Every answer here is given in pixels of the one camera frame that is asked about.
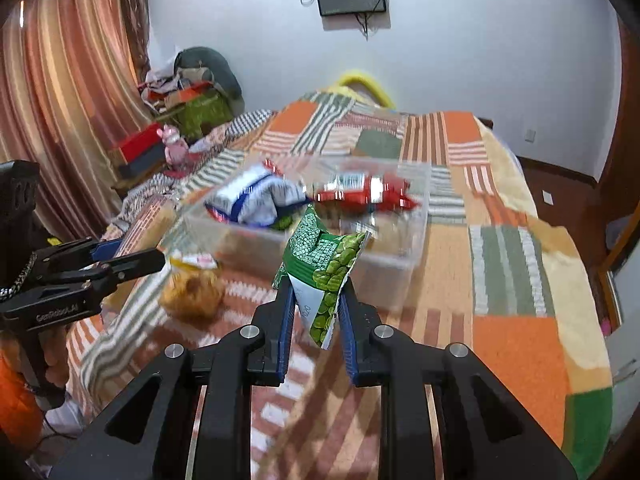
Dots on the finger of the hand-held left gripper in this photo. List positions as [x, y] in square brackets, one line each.
[135, 265]
[105, 250]

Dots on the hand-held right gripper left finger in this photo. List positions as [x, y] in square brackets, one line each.
[286, 320]

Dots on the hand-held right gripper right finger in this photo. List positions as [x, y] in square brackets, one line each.
[346, 330]

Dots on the orange bread bag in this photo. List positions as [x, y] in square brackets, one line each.
[192, 290]

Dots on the green pea snack packet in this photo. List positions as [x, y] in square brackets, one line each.
[325, 260]

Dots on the clear plastic container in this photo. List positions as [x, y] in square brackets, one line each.
[390, 245]

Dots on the blue white snack bag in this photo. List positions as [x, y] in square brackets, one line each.
[255, 195]

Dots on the red snack packet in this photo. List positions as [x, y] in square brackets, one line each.
[365, 192]

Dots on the person's left hand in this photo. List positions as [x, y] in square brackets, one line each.
[55, 360]

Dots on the wooden nightstand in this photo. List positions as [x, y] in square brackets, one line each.
[135, 185]

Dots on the dark box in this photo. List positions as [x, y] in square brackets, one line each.
[142, 165]

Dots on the red box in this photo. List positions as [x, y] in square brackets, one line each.
[142, 142]

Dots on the pink toy rabbit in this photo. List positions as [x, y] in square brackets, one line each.
[175, 150]

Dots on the striped orange curtain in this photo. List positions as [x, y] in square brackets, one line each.
[65, 85]

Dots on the green bag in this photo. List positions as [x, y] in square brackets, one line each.
[205, 115]

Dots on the orange green patchwork blanket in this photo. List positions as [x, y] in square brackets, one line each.
[500, 260]

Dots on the pile of clutter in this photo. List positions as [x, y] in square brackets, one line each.
[165, 90]

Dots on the yellow cushion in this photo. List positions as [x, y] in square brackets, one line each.
[360, 82]

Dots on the wooden wardrobe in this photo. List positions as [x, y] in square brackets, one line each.
[622, 135]

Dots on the white wall socket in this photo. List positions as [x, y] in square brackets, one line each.
[530, 135]
[548, 197]

